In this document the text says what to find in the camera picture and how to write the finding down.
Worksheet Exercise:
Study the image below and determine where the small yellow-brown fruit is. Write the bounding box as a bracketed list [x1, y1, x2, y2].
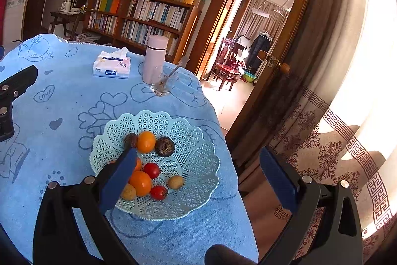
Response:
[120, 183, 137, 201]

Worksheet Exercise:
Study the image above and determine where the large orange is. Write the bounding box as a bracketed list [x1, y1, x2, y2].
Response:
[128, 171, 152, 196]

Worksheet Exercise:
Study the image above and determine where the red cherry tomato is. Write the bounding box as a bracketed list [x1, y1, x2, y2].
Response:
[143, 163, 161, 179]
[150, 185, 168, 201]

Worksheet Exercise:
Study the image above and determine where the dark wrinkled passion fruit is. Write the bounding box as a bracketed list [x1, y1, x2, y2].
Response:
[155, 137, 175, 157]

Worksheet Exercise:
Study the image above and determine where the light blue patterned towel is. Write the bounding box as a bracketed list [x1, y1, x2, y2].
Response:
[1, 34, 258, 264]

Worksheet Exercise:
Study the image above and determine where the dark wooden side table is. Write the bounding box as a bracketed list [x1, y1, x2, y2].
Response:
[49, 11, 85, 41]

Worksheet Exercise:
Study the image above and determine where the white tissue pack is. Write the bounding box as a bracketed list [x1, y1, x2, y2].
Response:
[92, 47, 131, 79]

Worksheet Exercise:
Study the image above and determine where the small orange in basket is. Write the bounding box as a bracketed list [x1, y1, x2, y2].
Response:
[134, 157, 142, 171]
[137, 131, 156, 154]

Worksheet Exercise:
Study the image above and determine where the patterned beige curtain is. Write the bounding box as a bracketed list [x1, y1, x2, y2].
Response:
[229, 0, 397, 263]

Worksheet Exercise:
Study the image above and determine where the wooden bookshelf with books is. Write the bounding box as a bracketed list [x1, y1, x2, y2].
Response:
[83, 0, 201, 63]

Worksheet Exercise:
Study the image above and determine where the wooden door with knob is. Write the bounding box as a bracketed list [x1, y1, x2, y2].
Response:
[225, 0, 309, 165]

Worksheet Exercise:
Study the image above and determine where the pink thermos bottle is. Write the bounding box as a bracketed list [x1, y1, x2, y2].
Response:
[143, 34, 168, 84]

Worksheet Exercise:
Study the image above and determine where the clear drinking glass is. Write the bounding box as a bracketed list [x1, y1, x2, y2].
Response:
[150, 65, 178, 96]

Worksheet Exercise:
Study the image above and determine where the light blue lattice fruit basket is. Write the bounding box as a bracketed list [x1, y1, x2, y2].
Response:
[90, 110, 220, 221]

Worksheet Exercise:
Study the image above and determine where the metal spoon in glass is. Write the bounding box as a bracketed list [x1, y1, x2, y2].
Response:
[158, 55, 189, 91]

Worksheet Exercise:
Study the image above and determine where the red wooden chair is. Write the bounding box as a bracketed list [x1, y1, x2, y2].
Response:
[206, 37, 245, 91]

